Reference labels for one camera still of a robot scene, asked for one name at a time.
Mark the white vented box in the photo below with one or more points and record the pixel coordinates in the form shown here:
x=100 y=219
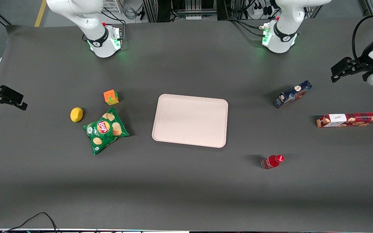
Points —
x=112 y=5

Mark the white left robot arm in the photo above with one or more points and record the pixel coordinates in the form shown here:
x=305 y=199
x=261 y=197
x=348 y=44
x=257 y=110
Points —
x=280 y=35

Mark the colourful puzzle cube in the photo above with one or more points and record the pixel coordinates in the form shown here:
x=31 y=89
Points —
x=111 y=97

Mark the blue cookie box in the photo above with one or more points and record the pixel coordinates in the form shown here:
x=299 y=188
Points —
x=292 y=94

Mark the green chips bag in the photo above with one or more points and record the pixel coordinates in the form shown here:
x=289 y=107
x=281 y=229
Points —
x=105 y=131

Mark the dark metal equipment rack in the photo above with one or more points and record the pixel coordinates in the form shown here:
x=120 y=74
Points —
x=186 y=8

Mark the pale pink plastic tray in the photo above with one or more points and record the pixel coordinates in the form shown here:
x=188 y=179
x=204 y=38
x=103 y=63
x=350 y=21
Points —
x=190 y=120

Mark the yellow lemon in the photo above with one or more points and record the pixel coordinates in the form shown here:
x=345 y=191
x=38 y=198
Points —
x=76 y=115

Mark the red drink bottle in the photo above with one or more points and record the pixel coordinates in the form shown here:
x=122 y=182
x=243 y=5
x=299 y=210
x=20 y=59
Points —
x=271 y=161

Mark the red cookie box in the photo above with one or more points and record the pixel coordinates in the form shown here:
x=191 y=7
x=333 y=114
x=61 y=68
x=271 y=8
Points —
x=348 y=119

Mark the white power strip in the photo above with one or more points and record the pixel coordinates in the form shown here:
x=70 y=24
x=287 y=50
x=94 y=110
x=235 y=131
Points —
x=261 y=11

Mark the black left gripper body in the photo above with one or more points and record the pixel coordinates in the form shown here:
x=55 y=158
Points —
x=363 y=66

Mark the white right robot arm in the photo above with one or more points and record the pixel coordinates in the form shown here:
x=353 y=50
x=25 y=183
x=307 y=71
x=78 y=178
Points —
x=99 y=38

